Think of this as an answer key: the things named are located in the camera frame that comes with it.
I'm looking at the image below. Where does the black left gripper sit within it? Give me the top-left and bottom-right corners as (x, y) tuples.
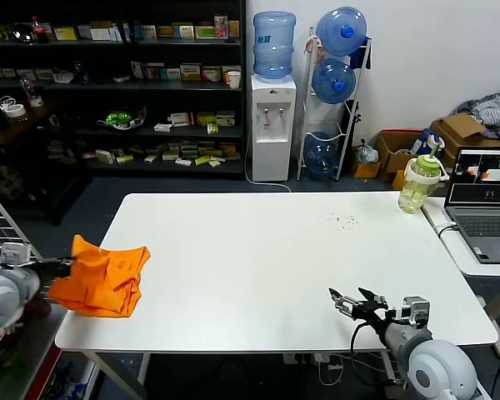
(36, 257), (74, 289)

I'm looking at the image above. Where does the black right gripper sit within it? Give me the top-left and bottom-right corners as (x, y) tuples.
(327, 286), (391, 330)

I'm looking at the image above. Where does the orange t-shirt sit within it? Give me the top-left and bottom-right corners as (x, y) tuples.
(47, 234), (153, 320)

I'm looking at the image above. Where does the pile of grey clothes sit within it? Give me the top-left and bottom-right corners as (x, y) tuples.
(455, 92), (500, 139)

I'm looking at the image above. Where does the white power strip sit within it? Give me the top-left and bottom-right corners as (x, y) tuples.
(282, 352), (343, 368)

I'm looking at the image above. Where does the red edged white cart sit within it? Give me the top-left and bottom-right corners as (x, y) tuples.
(0, 299), (64, 400)

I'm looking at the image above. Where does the green lidded drink bottle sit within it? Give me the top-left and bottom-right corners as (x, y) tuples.
(397, 139), (451, 216)

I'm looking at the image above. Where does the small yellow cardboard box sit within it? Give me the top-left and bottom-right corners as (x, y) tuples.
(351, 160), (383, 180)

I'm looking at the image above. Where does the brown wooden desk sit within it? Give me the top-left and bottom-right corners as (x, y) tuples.
(0, 98), (66, 227)

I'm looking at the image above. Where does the grey laptop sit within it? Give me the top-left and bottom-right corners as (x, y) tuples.
(444, 146), (500, 265)

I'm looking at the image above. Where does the grey plastic bag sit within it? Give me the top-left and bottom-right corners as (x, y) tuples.
(355, 138), (380, 165)

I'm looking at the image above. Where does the blue water jug lying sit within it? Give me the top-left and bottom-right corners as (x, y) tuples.
(302, 132), (341, 176)
(315, 6), (368, 58)
(311, 57), (357, 105)

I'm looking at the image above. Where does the open cardboard box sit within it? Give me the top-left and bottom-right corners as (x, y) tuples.
(374, 129), (427, 183)

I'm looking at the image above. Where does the green fruit in bowl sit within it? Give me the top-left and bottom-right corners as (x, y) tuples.
(97, 106), (148, 133)

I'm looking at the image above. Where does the blue bag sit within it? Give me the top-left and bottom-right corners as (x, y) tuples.
(412, 127), (439, 156)

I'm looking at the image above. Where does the clear plastic bottle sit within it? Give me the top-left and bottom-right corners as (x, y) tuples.
(19, 76), (43, 108)

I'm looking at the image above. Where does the black stand beside rack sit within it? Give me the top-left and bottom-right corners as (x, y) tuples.
(342, 99), (363, 139)

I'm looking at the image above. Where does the black shelving unit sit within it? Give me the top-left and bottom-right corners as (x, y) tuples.
(0, 0), (248, 181)

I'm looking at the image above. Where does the white water dispenser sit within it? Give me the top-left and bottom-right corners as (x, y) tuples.
(250, 74), (298, 183)

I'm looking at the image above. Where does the large closed cardboard box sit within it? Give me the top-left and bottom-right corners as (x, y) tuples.
(431, 112), (500, 168)

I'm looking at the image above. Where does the cola bottle red cap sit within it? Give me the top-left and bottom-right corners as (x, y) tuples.
(31, 16), (49, 45)

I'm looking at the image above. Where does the upright blue water jug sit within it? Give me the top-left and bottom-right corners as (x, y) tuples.
(252, 11), (297, 81)

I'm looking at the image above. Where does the pink medicine box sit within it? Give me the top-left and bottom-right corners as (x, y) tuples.
(213, 15), (230, 40)

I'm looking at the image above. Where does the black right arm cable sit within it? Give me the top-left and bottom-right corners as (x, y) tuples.
(349, 322), (403, 387)

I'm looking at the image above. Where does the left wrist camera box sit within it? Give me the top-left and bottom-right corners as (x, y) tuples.
(0, 242), (31, 268)

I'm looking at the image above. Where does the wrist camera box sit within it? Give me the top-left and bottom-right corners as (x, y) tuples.
(0, 242), (31, 268)
(399, 296), (432, 331)

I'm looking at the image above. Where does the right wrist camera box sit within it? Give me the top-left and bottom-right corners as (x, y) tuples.
(399, 296), (432, 331)

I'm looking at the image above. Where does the white wire grid panel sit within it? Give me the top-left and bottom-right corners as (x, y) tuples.
(0, 180), (45, 262)

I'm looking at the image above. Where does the white wire jug rack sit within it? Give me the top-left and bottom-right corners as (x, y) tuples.
(296, 26), (373, 183)

